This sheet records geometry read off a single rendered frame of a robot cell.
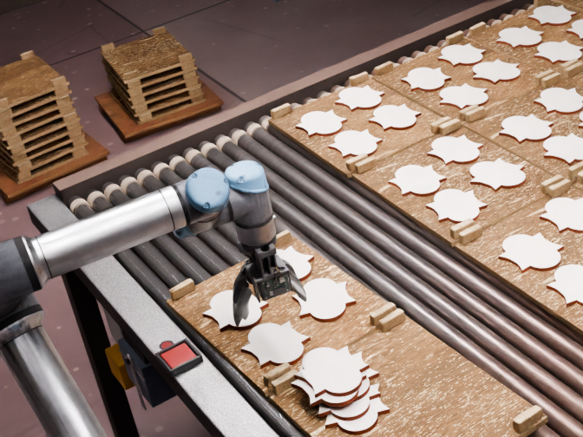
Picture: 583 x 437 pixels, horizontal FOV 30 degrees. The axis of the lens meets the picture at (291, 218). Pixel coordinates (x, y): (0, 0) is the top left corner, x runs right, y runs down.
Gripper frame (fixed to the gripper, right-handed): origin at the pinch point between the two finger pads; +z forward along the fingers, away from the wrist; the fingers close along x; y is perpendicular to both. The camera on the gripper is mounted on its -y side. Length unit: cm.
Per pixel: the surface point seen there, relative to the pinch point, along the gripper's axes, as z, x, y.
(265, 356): 7.6, -3.7, 3.6
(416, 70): 7, 80, -92
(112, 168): 7, -13, -92
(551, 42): 7, 120, -84
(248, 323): 7.6, -3.2, -8.3
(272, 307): 8.7, 3.7, -12.2
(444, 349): 8.7, 28.7, 19.4
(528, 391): 10, 37, 36
